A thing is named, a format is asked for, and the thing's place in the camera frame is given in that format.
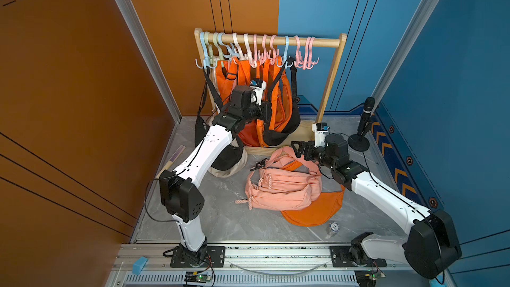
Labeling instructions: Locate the green circuit board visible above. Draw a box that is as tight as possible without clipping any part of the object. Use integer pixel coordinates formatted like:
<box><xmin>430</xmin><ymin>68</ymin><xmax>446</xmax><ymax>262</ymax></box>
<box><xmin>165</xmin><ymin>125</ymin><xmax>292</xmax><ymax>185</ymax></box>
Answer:
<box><xmin>183</xmin><ymin>272</ymin><xmax>214</xmax><ymax>286</ymax></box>

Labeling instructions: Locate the pink rectangular waist bag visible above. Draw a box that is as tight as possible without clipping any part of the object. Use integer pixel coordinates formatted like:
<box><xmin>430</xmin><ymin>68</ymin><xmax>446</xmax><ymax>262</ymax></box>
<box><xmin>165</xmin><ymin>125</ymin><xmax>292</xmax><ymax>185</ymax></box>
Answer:
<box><xmin>235</xmin><ymin>168</ymin><xmax>322</xmax><ymax>211</ymax></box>

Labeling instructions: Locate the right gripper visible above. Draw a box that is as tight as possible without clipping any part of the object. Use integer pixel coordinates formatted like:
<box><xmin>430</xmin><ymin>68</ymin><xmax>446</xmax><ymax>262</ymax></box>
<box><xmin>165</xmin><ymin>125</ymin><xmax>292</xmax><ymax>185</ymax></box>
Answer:
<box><xmin>291</xmin><ymin>139</ymin><xmax>337</xmax><ymax>171</ymax></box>

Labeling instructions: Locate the red-orange sling bag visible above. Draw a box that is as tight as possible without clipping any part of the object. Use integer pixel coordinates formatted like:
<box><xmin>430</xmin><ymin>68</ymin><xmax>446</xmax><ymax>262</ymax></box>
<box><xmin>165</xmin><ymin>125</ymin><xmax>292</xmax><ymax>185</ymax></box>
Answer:
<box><xmin>228</xmin><ymin>104</ymin><xmax>261</xmax><ymax>147</ymax></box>

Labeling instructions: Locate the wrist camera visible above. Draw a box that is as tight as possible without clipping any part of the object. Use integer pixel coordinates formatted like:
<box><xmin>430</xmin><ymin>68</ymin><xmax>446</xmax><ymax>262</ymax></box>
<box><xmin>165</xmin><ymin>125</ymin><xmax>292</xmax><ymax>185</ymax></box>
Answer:
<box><xmin>312</xmin><ymin>122</ymin><xmax>329</xmax><ymax>147</ymax></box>
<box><xmin>250</xmin><ymin>78</ymin><xmax>266</xmax><ymax>106</ymax></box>

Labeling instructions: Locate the folded paper fan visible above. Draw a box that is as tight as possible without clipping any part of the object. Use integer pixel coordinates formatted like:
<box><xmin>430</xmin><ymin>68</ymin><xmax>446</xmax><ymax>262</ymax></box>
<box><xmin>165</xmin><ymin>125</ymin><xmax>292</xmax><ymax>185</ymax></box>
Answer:
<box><xmin>156</xmin><ymin>145</ymin><xmax>186</xmax><ymax>179</ymax></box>

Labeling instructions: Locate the wooden garment rack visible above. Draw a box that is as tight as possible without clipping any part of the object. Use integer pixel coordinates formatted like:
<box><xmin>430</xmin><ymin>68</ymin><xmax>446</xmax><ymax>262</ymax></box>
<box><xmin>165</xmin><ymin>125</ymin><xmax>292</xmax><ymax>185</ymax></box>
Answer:
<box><xmin>194</xmin><ymin>28</ymin><xmax>347</xmax><ymax>155</ymax></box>

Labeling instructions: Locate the black and orange sling bag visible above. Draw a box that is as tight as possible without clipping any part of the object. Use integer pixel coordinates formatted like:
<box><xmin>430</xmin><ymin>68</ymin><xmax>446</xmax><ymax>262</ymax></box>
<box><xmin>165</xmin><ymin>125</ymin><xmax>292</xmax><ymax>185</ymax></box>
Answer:
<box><xmin>258</xmin><ymin>57</ymin><xmax>301</xmax><ymax>147</ymax></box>

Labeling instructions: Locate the orange crescent sling bag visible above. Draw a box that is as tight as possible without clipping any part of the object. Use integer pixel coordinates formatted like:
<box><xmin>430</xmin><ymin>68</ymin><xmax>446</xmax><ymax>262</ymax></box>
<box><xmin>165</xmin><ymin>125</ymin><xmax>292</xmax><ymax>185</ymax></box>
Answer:
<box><xmin>272</xmin><ymin>158</ymin><xmax>344</xmax><ymax>227</ymax></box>

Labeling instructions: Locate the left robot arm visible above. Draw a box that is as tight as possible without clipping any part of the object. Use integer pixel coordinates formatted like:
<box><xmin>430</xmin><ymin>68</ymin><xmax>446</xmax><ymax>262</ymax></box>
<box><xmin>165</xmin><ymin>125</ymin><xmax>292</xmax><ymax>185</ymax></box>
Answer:
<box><xmin>159</xmin><ymin>81</ymin><xmax>268</xmax><ymax>265</ymax></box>

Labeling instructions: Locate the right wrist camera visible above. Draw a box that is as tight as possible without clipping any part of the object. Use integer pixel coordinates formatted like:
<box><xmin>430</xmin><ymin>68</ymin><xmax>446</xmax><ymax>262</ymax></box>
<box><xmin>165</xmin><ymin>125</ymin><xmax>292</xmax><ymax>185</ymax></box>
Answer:
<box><xmin>312</xmin><ymin>122</ymin><xmax>329</xmax><ymax>147</ymax></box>

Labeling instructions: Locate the pink crescent sling bag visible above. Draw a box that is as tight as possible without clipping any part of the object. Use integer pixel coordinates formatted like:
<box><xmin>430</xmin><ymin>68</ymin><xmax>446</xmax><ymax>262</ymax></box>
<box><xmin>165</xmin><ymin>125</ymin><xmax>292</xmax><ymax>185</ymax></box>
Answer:
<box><xmin>250</xmin><ymin>146</ymin><xmax>320</xmax><ymax>175</ymax></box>

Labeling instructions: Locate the black microphone on stand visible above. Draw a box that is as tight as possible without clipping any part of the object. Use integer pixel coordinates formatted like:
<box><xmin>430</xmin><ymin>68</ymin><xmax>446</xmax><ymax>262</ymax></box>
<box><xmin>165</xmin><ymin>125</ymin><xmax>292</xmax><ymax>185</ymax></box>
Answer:
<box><xmin>348</xmin><ymin>97</ymin><xmax>375</xmax><ymax>152</ymax></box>

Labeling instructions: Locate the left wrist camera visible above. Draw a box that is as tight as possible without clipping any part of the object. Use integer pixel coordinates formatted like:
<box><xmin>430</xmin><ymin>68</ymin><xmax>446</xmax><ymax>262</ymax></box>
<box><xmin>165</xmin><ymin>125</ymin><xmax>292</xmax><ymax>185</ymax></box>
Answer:
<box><xmin>250</xmin><ymin>78</ymin><xmax>266</xmax><ymax>106</ymax></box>

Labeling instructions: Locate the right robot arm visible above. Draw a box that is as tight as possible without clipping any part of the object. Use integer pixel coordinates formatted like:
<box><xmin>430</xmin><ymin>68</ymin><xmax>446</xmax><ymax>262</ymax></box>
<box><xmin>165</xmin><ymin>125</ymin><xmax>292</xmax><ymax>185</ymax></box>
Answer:
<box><xmin>291</xmin><ymin>134</ymin><xmax>462</xmax><ymax>279</ymax></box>

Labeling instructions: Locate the black crescent sling bag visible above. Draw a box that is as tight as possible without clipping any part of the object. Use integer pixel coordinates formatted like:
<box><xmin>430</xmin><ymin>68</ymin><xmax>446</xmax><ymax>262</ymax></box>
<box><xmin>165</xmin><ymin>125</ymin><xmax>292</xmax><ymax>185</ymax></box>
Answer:
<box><xmin>195</xmin><ymin>69</ymin><xmax>244</xmax><ymax>171</ymax></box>

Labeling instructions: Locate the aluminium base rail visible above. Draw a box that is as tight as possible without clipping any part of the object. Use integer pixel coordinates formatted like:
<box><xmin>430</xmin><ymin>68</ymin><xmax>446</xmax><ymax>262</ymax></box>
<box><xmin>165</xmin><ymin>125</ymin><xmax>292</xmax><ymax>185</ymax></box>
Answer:
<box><xmin>105</xmin><ymin>243</ymin><xmax>430</xmax><ymax>286</ymax></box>

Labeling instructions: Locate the blue sponge block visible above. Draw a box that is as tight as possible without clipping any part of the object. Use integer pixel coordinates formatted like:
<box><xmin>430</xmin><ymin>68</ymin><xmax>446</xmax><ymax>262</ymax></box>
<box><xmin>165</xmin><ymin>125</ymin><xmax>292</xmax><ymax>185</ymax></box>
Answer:
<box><xmin>131</xmin><ymin>256</ymin><xmax>148</xmax><ymax>275</ymax></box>

